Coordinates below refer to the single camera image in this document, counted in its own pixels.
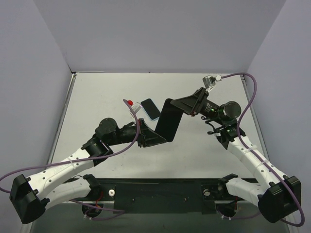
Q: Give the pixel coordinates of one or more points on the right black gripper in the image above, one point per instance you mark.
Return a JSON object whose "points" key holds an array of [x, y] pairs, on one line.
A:
{"points": [[199, 102]]}

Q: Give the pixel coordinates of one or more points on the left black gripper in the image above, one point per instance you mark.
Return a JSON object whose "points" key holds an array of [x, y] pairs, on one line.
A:
{"points": [[141, 133]]}

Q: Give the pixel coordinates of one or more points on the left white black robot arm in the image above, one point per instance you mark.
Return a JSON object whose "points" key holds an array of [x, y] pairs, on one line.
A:
{"points": [[32, 196]]}

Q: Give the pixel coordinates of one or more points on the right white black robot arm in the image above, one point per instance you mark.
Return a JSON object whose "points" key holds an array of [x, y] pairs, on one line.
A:
{"points": [[276, 195]]}

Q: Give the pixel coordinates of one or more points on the phone in light blue case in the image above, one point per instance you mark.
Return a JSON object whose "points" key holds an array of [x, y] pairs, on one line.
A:
{"points": [[150, 109]]}

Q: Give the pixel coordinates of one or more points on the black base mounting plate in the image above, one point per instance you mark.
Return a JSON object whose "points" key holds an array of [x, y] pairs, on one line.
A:
{"points": [[163, 196]]}

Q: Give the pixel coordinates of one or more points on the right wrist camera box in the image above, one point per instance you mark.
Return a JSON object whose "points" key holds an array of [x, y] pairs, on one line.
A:
{"points": [[209, 82]]}

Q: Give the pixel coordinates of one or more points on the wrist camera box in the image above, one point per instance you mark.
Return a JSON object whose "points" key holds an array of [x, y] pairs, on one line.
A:
{"points": [[135, 108], [209, 82]]}

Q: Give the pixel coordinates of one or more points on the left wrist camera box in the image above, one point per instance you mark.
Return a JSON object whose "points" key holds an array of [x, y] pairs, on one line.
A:
{"points": [[135, 108]]}

